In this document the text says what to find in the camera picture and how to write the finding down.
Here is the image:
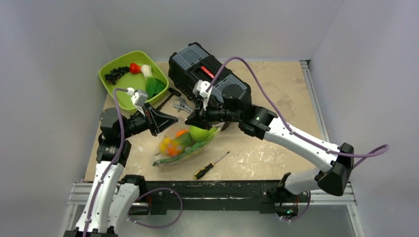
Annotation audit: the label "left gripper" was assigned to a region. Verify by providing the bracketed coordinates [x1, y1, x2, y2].
[119, 102, 177, 139]

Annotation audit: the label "toy green apple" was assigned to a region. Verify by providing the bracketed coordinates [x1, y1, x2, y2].
[189, 126, 211, 142]

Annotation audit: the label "toy orange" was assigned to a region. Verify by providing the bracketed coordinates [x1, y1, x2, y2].
[175, 129, 189, 138]

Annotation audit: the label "toy lemon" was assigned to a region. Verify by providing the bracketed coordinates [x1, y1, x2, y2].
[158, 136, 171, 155]

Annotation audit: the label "toy green bean pod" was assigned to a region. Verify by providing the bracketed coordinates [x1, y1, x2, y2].
[152, 144, 209, 166]

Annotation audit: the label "toy mango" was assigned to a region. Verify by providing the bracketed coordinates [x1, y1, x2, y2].
[168, 132, 194, 157]

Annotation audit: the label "clear zip top bag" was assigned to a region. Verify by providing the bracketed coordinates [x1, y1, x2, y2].
[152, 122, 224, 167]

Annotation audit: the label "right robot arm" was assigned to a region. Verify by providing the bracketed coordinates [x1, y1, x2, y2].
[185, 80, 354, 201]

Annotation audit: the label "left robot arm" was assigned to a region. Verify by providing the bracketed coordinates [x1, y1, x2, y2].
[64, 103, 178, 237]

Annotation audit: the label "black hammer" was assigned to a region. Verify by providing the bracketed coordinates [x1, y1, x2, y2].
[156, 87, 181, 111]

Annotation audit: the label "toy green leaf vegetable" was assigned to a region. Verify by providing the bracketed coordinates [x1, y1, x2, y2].
[140, 64, 166, 99]

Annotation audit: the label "yellow black screwdriver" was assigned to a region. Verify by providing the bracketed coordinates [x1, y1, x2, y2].
[194, 151, 230, 180]

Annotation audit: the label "black toolbox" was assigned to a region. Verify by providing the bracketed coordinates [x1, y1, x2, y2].
[168, 42, 251, 108]

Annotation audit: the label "green plastic bin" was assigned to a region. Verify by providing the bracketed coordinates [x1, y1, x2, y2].
[98, 50, 170, 114]

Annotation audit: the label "toy red strawberry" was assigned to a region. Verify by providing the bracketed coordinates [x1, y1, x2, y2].
[129, 63, 141, 74]

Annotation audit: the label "toy black grapes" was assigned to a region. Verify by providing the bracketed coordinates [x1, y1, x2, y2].
[104, 66, 129, 85]

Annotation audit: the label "adjustable wrench red handle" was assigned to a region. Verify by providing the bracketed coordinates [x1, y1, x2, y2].
[173, 97, 193, 114]

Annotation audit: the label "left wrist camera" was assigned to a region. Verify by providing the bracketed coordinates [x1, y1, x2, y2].
[127, 87, 148, 116]

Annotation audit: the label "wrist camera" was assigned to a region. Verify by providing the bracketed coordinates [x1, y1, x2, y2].
[193, 80, 212, 111]
[127, 87, 148, 116]

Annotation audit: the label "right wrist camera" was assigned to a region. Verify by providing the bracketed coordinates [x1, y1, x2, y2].
[193, 80, 212, 111]

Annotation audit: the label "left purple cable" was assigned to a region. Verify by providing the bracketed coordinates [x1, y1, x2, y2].
[82, 87, 135, 237]

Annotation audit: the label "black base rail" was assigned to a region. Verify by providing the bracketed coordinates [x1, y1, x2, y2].
[129, 180, 309, 217]

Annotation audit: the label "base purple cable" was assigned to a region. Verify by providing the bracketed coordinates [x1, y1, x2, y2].
[126, 188, 183, 229]

